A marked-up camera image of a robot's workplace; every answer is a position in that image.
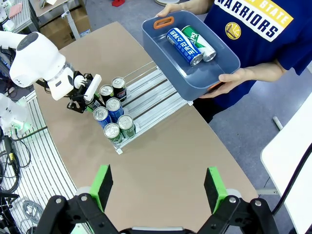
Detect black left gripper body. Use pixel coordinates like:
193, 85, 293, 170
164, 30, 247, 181
65, 70, 98, 104

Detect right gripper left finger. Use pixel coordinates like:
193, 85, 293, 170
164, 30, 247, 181
36, 164, 115, 234

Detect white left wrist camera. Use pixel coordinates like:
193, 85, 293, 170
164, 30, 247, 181
84, 74, 102, 100

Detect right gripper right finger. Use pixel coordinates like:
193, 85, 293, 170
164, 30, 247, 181
197, 167, 280, 234

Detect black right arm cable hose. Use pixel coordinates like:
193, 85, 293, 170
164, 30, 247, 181
272, 143, 312, 216

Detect blue Pocari Sweat can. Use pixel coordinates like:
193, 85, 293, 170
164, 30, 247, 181
105, 97, 125, 122
93, 106, 113, 130
166, 27, 204, 66

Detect large brown cardboard box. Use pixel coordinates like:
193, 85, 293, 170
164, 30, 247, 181
39, 4, 91, 51

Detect black cable bundle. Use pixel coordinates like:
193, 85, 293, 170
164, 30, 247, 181
0, 135, 32, 195

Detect black trousers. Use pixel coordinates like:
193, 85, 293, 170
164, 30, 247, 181
192, 96, 234, 124

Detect person in blue shirt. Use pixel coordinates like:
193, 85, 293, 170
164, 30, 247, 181
192, 0, 312, 108

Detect slotted aluminium robot base plate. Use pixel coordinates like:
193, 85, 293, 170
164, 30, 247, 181
0, 90, 78, 234

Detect person's left hand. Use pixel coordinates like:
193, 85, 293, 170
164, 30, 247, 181
199, 67, 254, 99

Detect blue bin with orange handles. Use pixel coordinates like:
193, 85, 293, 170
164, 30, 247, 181
141, 10, 241, 102

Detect large white table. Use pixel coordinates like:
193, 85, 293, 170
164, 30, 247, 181
260, 92, 312, 234

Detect person's right forearm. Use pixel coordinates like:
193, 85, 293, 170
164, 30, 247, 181
186, 0, 213, 15

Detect white can dispenser rack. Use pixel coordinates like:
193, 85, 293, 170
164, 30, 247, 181
98, 60, 195, 156

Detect person's left forearm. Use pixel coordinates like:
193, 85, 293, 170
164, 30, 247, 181
251, 59, 287, 82

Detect white side table wooden top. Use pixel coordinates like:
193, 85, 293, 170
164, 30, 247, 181
29, 0, 83, 41

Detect person's right hand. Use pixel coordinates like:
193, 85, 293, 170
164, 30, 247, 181
156, 3, 189, 18

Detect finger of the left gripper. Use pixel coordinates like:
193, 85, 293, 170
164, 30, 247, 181
67, 97, 98, 115
94, 92, 106, 106

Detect green Chilsung cider can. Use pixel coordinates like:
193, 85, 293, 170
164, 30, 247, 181
103, 122, 125, 146
117, 114, 137, 139
181, 25, 217, 62

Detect grey cable coil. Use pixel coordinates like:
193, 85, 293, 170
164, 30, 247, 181
21, 199, 44, 225

